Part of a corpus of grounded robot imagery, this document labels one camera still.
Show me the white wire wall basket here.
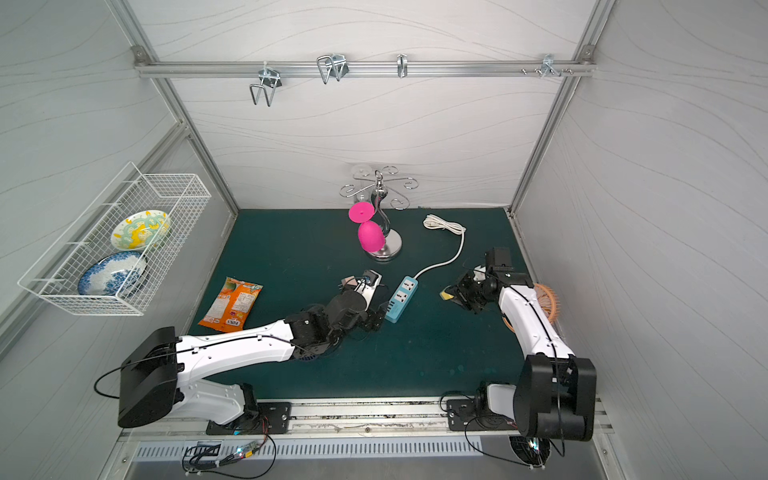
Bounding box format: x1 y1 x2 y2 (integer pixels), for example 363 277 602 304
17 163 211 317

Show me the chrome glass holder stand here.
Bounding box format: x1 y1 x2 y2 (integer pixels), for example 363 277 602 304
339 164 419 263

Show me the metal hook right end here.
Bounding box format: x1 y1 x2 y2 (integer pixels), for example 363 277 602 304
520 55 573 78

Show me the small metal hook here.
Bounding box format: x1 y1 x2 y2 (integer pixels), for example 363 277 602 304
396 54 408 79

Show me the metal double hook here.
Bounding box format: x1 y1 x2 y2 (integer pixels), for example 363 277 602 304
249 65 282 107
316 53 349 84

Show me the orange snack packet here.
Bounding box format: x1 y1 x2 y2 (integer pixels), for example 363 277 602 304
198 277 263 333

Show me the navy blue desk fan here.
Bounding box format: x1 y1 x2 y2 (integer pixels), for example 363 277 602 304
293 347 326 362

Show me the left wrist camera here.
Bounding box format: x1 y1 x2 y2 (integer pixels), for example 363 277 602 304
354 270 382 302

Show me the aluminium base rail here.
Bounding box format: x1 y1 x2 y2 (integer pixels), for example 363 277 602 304
118 395 615 441

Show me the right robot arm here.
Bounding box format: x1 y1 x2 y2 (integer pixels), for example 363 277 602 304
446 270 597 441

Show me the orange desk fan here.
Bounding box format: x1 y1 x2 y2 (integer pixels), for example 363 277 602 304
498 283 560 338

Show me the aluminium top rail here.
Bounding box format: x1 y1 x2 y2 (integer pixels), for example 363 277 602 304
135 58 597 80

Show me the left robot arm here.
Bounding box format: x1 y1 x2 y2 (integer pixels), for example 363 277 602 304
117 284 382 428

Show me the yellow patterned bowl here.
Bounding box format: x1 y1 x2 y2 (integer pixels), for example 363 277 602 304
110 210 171 251

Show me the pink goblet glass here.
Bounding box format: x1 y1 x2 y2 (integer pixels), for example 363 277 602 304
348 202 386 253

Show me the light blue power strip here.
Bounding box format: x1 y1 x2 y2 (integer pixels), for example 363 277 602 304
385 276 418 324

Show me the blue patterned bowl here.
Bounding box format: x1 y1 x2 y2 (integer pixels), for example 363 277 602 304
77 251 148 297

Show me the white power strip cord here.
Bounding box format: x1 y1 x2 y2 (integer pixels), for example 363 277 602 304
413 214 467 281

